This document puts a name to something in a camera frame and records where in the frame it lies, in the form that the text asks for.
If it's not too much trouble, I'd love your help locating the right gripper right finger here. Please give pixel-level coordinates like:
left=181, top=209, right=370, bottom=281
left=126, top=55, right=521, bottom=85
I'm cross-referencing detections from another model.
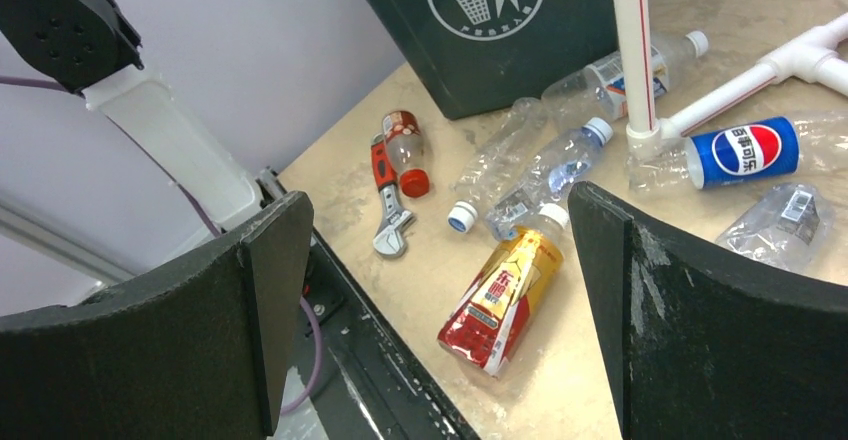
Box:
left=568, top=181, right=847, bottom=439

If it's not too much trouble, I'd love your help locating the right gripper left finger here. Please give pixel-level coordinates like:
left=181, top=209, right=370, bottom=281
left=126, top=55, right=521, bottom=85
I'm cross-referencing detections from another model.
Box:
left=1, top=191, right=314, bottom=439

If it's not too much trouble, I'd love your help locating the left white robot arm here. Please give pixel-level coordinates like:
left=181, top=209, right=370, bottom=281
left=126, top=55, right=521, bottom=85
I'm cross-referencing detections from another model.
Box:
left=1, top=0, right=265, bottom=230

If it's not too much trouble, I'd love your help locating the clear bottle near bin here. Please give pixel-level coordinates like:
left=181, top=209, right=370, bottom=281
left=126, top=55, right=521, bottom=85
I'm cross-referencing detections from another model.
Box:
left=541, top=30, right=710, bottom=133

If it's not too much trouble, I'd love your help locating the dark green trash bin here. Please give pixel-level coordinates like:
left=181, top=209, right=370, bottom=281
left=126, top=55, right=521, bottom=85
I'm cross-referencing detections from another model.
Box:
left=366, top=0, right=617, bottom=120

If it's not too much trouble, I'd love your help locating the blue label water bottle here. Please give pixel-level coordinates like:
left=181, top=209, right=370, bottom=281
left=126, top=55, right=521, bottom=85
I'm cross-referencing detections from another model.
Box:
left=715, top=182, right=836, bottom=274

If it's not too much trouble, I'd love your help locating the yellow red tea bottle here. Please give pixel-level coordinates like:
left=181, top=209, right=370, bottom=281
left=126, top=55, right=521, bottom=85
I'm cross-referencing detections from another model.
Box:
left=437, top=203, right=570, bottom=377

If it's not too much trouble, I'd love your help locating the small pepsi bottle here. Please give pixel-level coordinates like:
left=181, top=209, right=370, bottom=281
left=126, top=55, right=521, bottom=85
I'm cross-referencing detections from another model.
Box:
left=625, top=110, right=848, bottom=194

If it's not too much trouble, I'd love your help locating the clear bottle white cap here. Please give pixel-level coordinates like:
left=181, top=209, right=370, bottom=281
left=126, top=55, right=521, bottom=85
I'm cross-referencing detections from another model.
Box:
left=485, top=117, right=614, bottom=241

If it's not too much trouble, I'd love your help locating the crushed clear bottle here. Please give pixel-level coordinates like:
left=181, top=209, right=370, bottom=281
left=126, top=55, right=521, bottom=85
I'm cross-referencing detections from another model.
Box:
left=447, top=97, right=548, bottom=234

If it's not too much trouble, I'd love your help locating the red cap tea bottle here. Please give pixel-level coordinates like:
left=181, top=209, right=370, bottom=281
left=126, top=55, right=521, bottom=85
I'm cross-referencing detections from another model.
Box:
left=382, top=110, right=430, bottom=198

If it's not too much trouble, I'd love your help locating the purple cable loop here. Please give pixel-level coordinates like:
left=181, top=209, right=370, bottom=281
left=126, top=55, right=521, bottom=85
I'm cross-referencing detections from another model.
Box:
left=278, top=296, right=326, bottom=417

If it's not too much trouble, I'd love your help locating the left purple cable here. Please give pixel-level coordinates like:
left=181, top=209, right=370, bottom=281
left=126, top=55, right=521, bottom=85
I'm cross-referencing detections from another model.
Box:
left=0, top=75, right=223, bottom=238

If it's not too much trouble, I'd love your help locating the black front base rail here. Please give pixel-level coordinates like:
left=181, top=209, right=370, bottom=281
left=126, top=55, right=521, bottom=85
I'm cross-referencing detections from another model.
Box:
left=275, top=233, right=478, bottom=439

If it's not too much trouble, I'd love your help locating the red handle adjustable wrench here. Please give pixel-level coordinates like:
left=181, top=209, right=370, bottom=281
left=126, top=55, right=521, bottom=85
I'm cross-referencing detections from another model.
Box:
left=370, top=134, right=415, bottom=259

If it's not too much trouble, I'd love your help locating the white PVC pipe frame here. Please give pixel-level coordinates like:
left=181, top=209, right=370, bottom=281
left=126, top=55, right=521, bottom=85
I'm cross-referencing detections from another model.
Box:
left=608, top=0, right=848, bottom=160

